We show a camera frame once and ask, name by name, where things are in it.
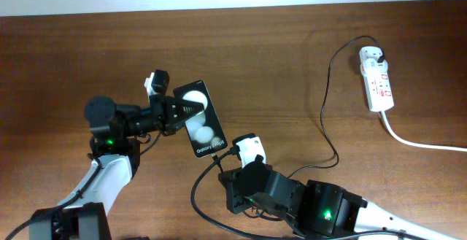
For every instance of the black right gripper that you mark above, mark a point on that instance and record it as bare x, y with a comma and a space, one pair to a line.
236, 203

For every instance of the black Samsung flip phone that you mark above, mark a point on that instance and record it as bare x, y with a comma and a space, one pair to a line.
204, 128

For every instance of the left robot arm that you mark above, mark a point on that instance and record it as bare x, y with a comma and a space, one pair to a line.
115, 157

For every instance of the white USB charger adapter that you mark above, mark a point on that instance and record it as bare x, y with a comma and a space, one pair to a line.
372, 61

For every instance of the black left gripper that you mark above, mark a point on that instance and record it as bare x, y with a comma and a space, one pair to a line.
165, 113

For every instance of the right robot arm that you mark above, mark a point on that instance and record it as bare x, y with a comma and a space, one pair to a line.
314, 209

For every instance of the white power strip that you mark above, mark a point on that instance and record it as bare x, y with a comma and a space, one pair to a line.
378, 90

